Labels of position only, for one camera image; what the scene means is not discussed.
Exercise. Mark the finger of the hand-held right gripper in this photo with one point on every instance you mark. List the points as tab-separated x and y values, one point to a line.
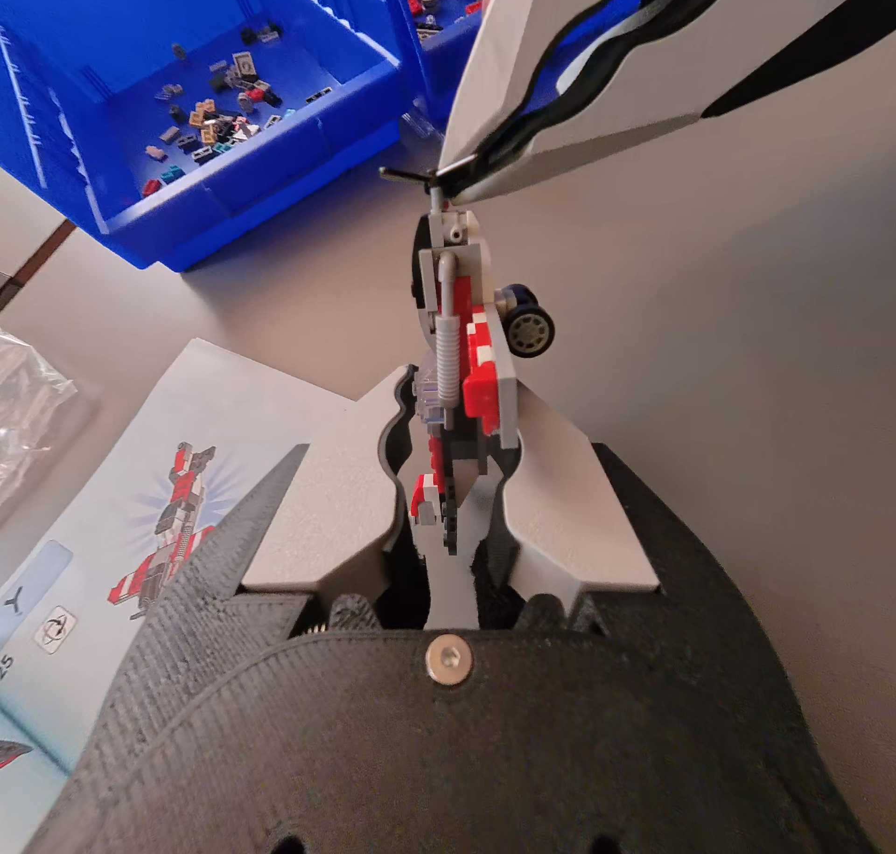
665	91
511	42

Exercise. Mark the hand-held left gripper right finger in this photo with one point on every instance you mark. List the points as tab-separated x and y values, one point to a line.
574	518

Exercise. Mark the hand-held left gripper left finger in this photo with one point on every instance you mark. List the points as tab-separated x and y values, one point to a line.
322	504

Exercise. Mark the red grey brick plane model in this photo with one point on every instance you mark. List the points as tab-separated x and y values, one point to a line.
483	385

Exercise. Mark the black brick lever piece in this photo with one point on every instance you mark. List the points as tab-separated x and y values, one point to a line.
406	175

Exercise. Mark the grey desk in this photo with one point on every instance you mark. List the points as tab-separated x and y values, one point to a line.
700	308

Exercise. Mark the blue plastic bin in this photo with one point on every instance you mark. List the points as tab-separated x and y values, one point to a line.
140	0
437	77

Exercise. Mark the heap of mixed brick parts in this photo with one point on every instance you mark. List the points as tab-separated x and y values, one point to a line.
427	7

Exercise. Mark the clear plastic sheet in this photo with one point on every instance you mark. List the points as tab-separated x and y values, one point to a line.
420	123

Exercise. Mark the instruction booklet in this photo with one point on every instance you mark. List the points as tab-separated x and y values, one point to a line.
140	448

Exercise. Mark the clear plastic bag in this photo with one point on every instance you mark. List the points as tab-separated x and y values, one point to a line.
28	406

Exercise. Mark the pile of small brick pieces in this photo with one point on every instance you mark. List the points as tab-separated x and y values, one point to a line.
210	119

